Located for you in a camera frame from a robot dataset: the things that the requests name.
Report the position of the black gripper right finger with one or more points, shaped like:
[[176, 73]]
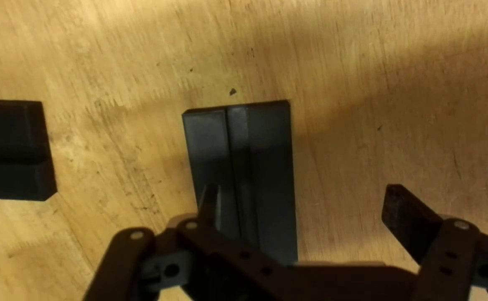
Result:
[[450, 262]]

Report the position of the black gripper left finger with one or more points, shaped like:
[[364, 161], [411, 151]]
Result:
[[137, 262]]

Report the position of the short black grooved track piece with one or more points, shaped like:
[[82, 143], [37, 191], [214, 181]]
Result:
[[10, 151]]

